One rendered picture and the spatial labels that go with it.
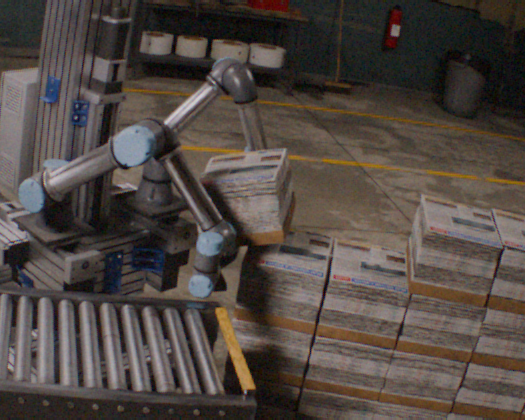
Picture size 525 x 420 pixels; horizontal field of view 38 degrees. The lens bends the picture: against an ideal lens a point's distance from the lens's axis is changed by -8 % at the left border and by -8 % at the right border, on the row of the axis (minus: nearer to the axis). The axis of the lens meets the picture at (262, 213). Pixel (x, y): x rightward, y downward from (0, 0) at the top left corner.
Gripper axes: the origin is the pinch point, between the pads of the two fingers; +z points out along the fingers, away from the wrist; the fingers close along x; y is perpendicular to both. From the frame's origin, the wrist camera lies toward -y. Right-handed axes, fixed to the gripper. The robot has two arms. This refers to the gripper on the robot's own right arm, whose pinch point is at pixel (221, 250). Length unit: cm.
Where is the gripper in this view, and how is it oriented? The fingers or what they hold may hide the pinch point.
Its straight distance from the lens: 279.6
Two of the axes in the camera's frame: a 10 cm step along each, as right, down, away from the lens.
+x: -9.8, 1.0, 1.8
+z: 1.3, -3.5, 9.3
